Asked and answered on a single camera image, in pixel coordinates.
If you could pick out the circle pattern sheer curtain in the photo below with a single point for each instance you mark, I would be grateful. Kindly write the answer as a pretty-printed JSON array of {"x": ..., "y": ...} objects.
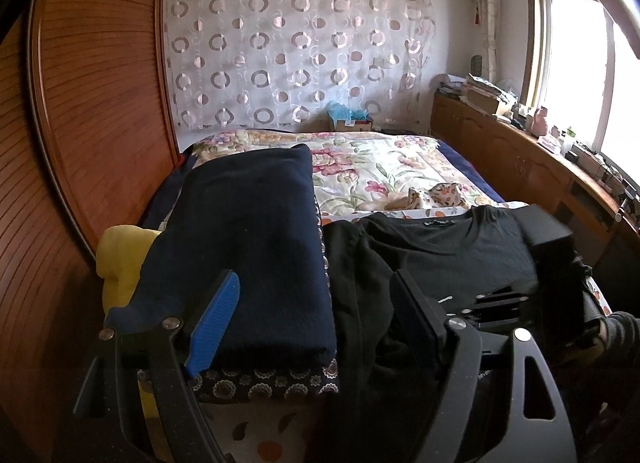
[{"x": 281, "y": 63}]

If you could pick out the long wooden cabinet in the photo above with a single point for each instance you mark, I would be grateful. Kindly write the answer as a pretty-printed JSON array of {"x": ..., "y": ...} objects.
[{"x": 520, "y": 169}]

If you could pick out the black printed t-shirt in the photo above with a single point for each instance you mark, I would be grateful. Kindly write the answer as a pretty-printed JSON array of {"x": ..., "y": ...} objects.
[{"x": 372, "y": 418}]

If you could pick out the wooden wardrobe door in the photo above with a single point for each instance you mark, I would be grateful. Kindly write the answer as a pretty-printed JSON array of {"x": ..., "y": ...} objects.
[{"x": 86, "y": 139}]

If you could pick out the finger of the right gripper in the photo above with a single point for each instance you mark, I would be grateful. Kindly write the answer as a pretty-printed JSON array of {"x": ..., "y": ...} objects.
[
  {"x": 500, "y": 298},
  {"x": 497, "y": 319}
]

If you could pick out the patterned dark trim fabric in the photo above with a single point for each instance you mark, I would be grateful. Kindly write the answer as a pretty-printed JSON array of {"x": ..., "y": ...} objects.
[{"x": 220, "y": 384}]

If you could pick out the yellow folded cloth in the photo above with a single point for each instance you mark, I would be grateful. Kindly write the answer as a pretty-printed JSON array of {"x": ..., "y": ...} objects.
[{"x": 119, "y": 258}]

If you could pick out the stack of papers and boxes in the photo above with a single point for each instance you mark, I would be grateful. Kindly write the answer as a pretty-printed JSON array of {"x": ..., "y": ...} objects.
[{"x": 476, "y": 92}]

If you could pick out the dark blue blanket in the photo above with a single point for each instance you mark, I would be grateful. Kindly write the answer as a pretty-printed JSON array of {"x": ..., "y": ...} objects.
[{"x": 468, "y": 170}]

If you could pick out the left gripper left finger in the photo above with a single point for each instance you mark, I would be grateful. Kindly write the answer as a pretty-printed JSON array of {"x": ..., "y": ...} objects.
[{"x": 108, "y": 422}]

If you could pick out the floral quilt bedspread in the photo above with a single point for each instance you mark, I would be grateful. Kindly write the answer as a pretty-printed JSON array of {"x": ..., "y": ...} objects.
[{"x": 352, "y": 169}]

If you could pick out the orange floral small garment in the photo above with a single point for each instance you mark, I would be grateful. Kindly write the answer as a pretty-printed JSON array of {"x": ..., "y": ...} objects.
[{"x": 440, "y": 195}]

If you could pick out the right hand gloved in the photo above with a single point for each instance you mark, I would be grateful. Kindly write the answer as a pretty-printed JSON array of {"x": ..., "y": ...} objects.
[{"x": 619, "y": 335}]

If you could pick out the cardboard box with blue bag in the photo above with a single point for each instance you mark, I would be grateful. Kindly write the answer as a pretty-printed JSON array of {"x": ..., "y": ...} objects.
[{"x": 348, "y": 120}]

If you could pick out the folded navy blue garment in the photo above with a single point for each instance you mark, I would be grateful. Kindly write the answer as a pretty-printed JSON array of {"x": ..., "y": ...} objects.
[{"x": 254, "y": 214}]

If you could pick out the window with wooden frame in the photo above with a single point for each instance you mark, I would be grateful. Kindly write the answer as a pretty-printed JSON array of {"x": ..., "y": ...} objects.
[{"x": 584, "y": 75}]

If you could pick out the pink figurine on sill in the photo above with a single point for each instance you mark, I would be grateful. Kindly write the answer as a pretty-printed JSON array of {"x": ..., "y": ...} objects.
[{"x": 539, "y": 125}]

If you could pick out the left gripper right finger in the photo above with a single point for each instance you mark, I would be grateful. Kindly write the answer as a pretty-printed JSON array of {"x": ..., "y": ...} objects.
[{"x": 489, "y": 397}]

